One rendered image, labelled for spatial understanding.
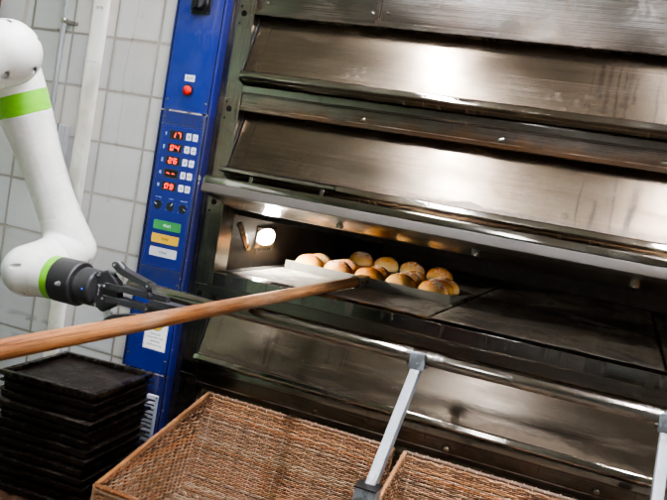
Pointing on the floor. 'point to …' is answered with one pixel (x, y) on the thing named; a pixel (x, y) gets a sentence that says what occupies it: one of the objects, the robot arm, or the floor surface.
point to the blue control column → (194, 62)
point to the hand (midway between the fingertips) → (167, 306)
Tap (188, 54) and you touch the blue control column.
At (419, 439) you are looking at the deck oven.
